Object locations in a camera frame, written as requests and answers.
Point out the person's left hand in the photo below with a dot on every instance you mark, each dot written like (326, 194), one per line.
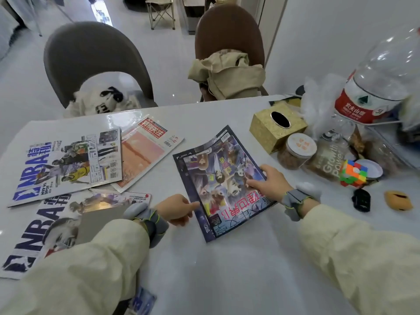
(174, 208)

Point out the person's right hand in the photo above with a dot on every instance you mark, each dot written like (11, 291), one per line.
(274, 185)

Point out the person's left thumb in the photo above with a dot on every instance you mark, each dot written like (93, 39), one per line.
(191, 205)

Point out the person's right thumb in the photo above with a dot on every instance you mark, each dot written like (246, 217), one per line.
(256, 184)

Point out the dark cartoon cover magazine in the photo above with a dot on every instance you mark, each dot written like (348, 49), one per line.
(216, 180)

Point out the person's right forearm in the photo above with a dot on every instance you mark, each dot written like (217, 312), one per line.
(361, 259)

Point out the person's left forearm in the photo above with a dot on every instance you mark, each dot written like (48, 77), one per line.
(82, 268)

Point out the grey left wrist tracker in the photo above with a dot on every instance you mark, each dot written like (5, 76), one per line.
(152, 223)

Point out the grey wrist tracker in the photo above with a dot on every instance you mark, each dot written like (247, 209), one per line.
(297, 198)
(152, 223)

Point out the grey right wrist tracker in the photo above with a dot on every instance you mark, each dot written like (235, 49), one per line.
(297, 198)

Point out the clear jar with white lid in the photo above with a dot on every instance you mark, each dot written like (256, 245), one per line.
(297, 150)

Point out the gold tissue box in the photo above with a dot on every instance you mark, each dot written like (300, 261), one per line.
(272, 129)

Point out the red title pink cover magazine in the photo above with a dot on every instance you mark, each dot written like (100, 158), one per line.
(144, 154)

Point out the dark transparent printed pouch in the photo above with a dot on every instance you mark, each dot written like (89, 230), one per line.
(328, 160)

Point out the colourful puzzle cube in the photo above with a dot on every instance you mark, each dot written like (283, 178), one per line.
(352, 173)

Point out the crumpled clear plastic bag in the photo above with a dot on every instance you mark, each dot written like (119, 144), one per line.
(320, 101)

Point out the small black device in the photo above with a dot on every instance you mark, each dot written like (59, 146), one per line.
(361, 200)

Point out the blue printed booklet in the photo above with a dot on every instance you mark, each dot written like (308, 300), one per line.
(142, 301)

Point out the beige crumpled jacket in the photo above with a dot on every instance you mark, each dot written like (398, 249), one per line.
(226, 73)

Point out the small white round lid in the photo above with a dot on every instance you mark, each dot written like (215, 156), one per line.
(372, 167)

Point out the basketball magazine with team players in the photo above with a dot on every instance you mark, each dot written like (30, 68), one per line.
(62, 167)

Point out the clear plastic storage box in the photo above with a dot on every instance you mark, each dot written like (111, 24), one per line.
(387, 147)

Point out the yellow brown round toy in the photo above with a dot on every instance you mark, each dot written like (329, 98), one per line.
(397, 200)

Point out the basketball magazine with large face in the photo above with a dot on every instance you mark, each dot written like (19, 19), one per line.
(39, 232)

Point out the brown upholstered chair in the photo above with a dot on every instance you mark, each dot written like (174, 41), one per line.
(229, 29)

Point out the large clear water bottle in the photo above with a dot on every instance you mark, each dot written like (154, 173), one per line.
(377, 78)

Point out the grey upholstered chair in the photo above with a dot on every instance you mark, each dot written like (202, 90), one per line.
(92, 55)

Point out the grey cabinet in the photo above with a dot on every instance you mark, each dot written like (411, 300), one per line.
(192, 13)

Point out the folding camp chair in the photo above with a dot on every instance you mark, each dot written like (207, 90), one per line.
(160, 11)

